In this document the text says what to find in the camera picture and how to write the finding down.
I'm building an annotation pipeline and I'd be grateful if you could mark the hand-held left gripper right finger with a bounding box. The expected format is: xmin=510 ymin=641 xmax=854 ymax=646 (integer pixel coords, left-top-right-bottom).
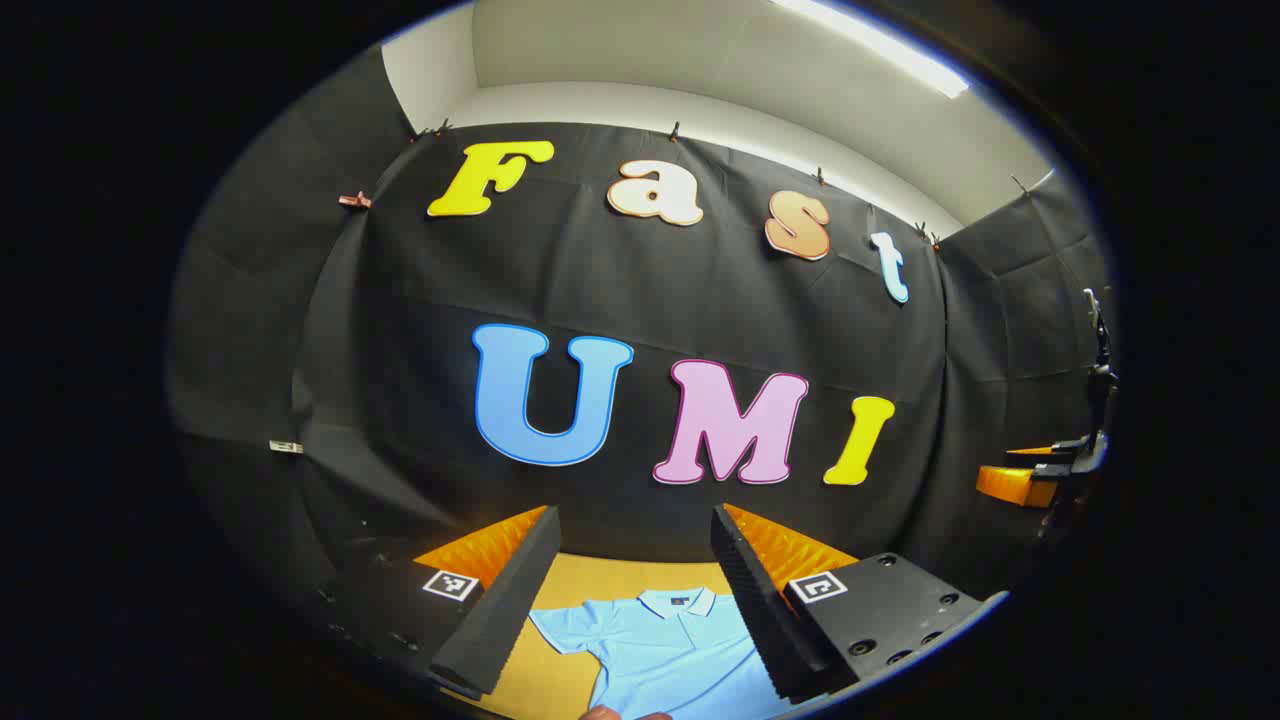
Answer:
xmin=710 ymin=503 xmax=1011 ymax=706

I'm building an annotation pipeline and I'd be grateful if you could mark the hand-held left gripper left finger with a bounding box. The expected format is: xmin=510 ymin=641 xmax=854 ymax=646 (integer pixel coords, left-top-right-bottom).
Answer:
xmin=300 ymin=505 xmax=563 ymax=701

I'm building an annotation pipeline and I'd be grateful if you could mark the black backdrop cloth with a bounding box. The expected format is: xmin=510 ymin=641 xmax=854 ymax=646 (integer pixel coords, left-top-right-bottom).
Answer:
xmin=165 ymin=45 xmax=1117 ymax=611

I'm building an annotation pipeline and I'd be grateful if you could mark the light blue T-shirt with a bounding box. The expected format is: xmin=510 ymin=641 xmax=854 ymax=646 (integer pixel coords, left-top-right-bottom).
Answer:
xmin=528 ymin=587 xmax=801 ymax=720

